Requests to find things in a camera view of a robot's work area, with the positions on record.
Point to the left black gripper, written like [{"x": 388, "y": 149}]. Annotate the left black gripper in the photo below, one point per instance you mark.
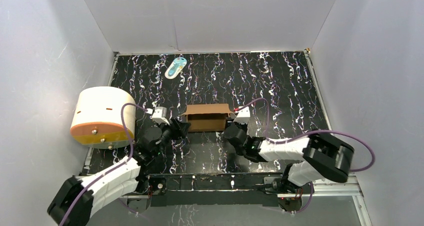
[{"x": 174, "y": 129}]

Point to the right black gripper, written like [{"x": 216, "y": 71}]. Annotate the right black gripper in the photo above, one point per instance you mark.
[{"x": 244, "y": 126}]

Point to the brown cardboard box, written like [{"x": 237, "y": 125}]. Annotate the brown cardboard box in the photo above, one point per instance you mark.
[{"x": 207, "y": 117}]

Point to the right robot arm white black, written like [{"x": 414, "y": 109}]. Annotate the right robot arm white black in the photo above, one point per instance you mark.
[{"x": 316, "y": 155}]

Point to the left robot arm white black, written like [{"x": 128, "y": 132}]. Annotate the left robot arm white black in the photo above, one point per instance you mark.
[{"x": 79, "y": 199}]

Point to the blue white blister package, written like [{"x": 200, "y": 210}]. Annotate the blue white blister package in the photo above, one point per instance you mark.
[{"x": 175, "y": 67}]

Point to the white orange round container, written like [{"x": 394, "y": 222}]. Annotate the white orange round container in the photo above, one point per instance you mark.
[{"x": 97, "y": 120}]

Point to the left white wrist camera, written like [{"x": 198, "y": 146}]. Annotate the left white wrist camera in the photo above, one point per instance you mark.
[{"x": 158, "y": 115}]

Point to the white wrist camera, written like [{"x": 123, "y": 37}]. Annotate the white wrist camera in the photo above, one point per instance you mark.
[
  {"x": 158, "y": 115},
  {"x": 242, "y": 115}
]

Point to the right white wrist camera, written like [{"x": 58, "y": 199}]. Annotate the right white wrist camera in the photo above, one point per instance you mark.
[{"x": 242, "y": 115}]

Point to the aluminium front rail frame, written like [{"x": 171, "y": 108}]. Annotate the aluminium front rail frame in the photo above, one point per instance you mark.
[{"x": 239, "y": 189}]

